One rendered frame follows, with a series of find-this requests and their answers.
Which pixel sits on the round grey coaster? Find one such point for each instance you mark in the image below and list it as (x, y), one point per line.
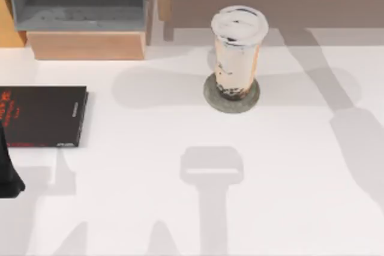
(211, 94)

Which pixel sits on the milk tea cup white lid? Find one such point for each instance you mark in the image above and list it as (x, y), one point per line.
(237, 55)

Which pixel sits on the pale wooden drawer front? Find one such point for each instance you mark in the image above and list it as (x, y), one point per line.
(85, 44)

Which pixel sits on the black book red print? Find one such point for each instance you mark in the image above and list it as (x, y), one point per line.
(45, 115)

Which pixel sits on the pulled-out drawer grey inside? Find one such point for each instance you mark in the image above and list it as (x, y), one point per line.
(78, 1)

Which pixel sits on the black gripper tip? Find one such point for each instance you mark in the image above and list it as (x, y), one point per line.
(9, 178)

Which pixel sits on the wooden cupboard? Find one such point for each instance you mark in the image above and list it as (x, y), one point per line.
(7, 13)

